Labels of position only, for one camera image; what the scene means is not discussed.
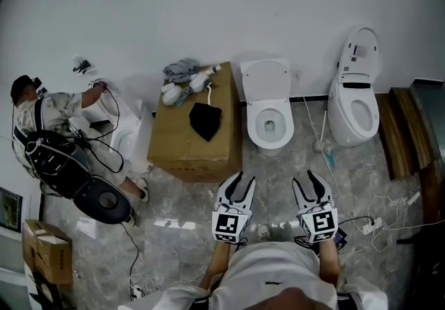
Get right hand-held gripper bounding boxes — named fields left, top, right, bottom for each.
left=291, top=170, right=339, bottom=243

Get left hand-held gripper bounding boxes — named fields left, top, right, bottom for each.
left=211, top=172, right=257, bottom=244

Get white toilet seat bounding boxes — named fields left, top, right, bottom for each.
left=246, top=97, right=294, bottom=149

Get person's left forearm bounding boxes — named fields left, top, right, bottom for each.
left=200, top=240, right=233, bottom=291

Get person's right forearm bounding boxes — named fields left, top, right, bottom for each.
left=318, top=238, right=343, bottom=288

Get white stick toilet brush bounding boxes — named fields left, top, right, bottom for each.
left=312, top=110, right=331, bottom=153

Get white toilet with tank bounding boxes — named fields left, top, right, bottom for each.
left=240, top=58, right=295, bottom=157

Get white smart toilet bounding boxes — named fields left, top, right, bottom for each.
left=327, top=26, right=382, bottom=148

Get white square toilet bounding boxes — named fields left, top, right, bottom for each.
left=81, top=77, right=154, bottom=163

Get white toilet lid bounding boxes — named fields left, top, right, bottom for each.
left=240, top=58, right=291, bottom=103

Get person's grey trousers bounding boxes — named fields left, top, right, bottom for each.
left=269, top=223, right=300, bottom=243

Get black smartphone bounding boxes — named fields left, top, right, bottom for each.
left=334, top=227, right=348, bottom=251

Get white power strip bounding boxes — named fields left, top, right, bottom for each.
left=362, top=217, right=383, bottom=235
left=128, top=273, right=154, bottom=301

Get large cardboard box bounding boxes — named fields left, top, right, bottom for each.
left=146, top=60, right=243, bottom=183

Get black cloth bag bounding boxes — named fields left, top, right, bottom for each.
left=188, top=102, right=223, bottom=142

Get person's white shirt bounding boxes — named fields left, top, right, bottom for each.
left=118, top=240, right=389, bottom=310

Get brown wooden planks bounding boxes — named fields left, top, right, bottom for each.
left=375, top=88, right=434, bottom=181

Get person's chin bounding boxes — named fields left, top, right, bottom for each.
left=243, top=286, right=337, bottom=310

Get white brush with grey bristles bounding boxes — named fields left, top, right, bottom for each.
left=189, top=72, right=213, bottom=106

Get white fluffy bundle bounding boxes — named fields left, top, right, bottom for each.
left=161, top=83, right=184, bottom=107

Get black metal rack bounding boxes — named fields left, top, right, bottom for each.
left=396, top=220, right=445, bottom=310

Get grey crumpled cloth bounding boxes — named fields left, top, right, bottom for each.
left=163, top=57, right=201, bottom=85

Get grey metal panel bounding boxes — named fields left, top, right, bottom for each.
left=408, top=79, right=445, bottom=163

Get white flat box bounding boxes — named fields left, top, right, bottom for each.
left=118, top=293, right=168, bottom=310

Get small cardboard box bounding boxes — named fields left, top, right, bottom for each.
left=22, top=220, right=74, bottom=285

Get black framed screen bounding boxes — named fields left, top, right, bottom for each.
left=0, top=186, right=24, bottom=233

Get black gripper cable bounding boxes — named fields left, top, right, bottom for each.
left=293, top=216, right=375, bottom=257
left=229, top=237, right=248, bottom=252

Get long white cable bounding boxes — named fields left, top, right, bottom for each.
left=302, top=95, right=350, bottom=215

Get tangled white cables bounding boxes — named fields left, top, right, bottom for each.
left=366, top=192, right=422, bottom=254

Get black floor cable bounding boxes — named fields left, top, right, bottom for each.
left=120, top=223, right=140, bottom=288

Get black wall hook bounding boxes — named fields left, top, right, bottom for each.
left=72, top=56, right=92, bottom=75

